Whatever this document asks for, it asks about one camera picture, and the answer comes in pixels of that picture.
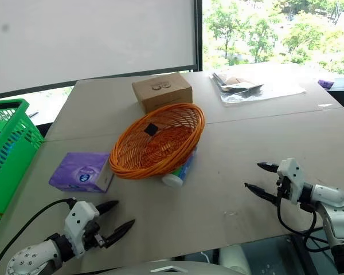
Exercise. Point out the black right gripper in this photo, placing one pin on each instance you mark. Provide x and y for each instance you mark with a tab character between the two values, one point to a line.
284	187

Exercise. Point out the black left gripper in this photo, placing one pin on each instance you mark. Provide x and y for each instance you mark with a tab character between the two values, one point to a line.
91	236

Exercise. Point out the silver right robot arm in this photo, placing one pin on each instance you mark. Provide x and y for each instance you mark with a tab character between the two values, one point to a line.
332	200

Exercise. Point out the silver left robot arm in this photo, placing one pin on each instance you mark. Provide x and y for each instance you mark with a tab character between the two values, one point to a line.
31	257

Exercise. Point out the orange wicker basket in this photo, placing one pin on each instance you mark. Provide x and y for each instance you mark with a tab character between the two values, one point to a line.
166	137

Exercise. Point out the green plastic shopping basket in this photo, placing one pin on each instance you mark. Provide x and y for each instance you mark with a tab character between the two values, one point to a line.
11	149

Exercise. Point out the purple tissue box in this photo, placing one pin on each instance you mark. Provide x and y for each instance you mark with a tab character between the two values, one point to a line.
77	169

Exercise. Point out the white-capped bottle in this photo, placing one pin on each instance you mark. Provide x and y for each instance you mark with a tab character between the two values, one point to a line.
175	179

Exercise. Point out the white rounded robot leg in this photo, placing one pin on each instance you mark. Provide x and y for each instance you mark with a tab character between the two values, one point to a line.
235	257

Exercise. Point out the clear plastic bag with papers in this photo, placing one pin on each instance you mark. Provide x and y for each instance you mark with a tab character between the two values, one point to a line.
255	91

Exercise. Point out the black square tag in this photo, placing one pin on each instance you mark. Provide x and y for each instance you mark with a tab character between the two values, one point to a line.
151	129

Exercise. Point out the purple cloth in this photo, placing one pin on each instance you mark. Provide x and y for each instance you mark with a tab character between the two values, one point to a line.
326	83

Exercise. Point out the brown cardboard box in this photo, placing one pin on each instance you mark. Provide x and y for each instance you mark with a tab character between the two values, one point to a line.
163	90

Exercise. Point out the white projection screen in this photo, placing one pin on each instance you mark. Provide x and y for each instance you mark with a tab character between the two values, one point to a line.
89	37

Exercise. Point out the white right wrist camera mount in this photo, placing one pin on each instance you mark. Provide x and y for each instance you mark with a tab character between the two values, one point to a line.
292	174

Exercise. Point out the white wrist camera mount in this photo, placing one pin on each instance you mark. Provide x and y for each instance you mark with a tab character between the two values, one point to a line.
78	217
292	174

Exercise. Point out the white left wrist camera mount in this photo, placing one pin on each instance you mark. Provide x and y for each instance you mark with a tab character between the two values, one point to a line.
78	217

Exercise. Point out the black window frame post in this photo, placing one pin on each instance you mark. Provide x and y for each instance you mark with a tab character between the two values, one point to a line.
199	34

